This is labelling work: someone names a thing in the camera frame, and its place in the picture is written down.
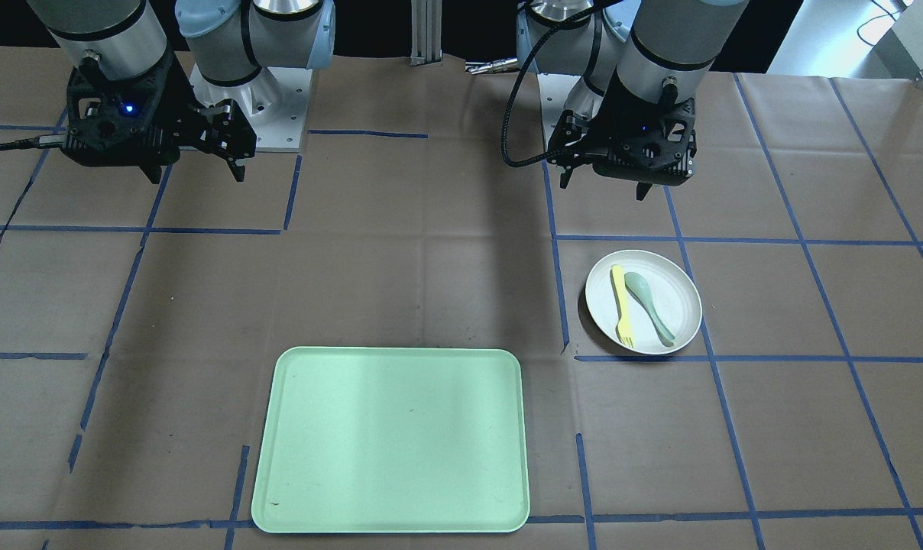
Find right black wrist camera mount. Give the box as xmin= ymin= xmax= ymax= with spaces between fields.
xmin=60 ymin=46 xmax=199 ymax=185

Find green plastic spoon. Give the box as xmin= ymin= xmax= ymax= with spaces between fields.
xmin=623 ymin=271 xmax=675 ymax=348

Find light green tray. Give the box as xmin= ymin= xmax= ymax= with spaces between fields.
xmin=251 ymin=347 xmax=530 ymax=535

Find aluminium frame post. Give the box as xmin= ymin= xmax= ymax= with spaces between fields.
xmin=409 ymin=0 xmax=443 ymax=67

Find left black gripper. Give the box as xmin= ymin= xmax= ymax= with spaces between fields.
xmin=546 ymin=112 xmax=610 ymax=190

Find white round plate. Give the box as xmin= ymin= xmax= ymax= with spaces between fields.
xmin=584 ymin=250 xmax=702 ymax=356

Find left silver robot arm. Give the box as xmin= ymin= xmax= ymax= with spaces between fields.
xmin=517 ymin=1 xmax=747 ymax=199

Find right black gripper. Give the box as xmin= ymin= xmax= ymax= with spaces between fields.
xmin=188 ymin=99 xmax=257 ymax=183

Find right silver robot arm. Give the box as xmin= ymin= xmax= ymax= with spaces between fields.
xmin=31 ymin=1 xmax=336 ymax=184

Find black cable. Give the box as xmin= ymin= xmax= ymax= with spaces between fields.
xmin=0 ymin=134 xmax=66 ymax=155
xmin=502 ymin=0 xmax=617 ymax=168

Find yellow plastic fork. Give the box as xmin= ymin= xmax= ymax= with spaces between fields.
xmin=610 ymin=264 xmax=635 ymax=349

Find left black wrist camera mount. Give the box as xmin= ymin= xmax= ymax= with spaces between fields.
xmin=593 ymin=74 xmax=696 ymax=201

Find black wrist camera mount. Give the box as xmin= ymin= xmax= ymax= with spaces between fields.
xmin=593 ymin=74 xmax=696 ymax=201
xmin=60 ymin=46 xmax=199 ymax=185

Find metal base plate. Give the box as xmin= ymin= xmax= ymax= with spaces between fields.
xmin=538 ymin=73 xmax=602 ymax=152
xmin=189 ymin=65 xmax=315 ymax=153

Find metal connector plugs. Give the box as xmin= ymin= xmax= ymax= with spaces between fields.
xmin=465 ymin=58 xmax=520 ymax=76

